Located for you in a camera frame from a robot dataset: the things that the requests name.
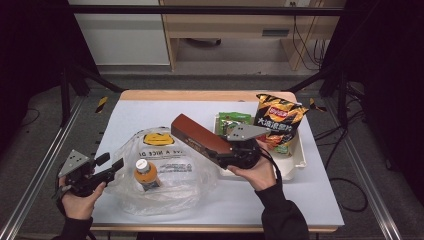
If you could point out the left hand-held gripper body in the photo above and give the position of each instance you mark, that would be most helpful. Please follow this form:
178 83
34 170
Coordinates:
80 176

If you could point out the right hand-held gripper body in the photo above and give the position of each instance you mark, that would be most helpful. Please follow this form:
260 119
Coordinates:
245 155

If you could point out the brown carton box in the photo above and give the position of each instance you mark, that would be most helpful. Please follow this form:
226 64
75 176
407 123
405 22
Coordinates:
200 135

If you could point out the orange drink bottle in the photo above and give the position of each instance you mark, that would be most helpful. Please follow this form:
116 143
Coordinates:
146 173

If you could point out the green snack packet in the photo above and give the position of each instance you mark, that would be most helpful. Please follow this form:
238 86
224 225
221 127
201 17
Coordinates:
233 120

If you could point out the clear plastic bag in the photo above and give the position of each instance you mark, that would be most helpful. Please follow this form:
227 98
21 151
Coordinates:
180 180

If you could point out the white plastic tray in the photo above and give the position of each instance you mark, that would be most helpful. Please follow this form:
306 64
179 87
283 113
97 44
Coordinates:
296 160

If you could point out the black yellow chips bag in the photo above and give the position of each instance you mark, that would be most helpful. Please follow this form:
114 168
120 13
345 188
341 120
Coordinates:
280 116

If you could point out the person's right hand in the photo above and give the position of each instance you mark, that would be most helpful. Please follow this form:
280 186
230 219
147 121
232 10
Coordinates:
261 176

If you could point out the person's left hand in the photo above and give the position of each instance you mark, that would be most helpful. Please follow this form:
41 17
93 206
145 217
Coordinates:
80 206

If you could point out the white table mat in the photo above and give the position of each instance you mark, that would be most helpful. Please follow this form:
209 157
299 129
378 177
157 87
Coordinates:
233 206

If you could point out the yellow black tape piece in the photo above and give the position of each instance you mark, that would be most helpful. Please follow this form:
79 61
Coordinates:
101 104
314 105

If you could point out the wooden table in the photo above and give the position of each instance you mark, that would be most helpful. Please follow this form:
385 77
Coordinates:
200 95

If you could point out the white cabinet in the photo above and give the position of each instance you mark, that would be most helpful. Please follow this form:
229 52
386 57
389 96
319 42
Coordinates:
126 40

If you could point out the wooden desk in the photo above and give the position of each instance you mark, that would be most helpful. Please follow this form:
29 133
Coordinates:
233 25

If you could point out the white power socket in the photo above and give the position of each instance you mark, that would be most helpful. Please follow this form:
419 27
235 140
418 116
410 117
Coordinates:
296 3

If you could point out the aluminium frame rail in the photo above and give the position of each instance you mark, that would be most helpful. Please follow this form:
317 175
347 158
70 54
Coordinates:
36 173
370 186

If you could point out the black frame strut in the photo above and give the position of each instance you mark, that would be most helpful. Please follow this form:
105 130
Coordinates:
65 96
341 96

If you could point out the black horizontal frame bar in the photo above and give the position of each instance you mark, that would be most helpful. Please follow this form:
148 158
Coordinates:
200 10

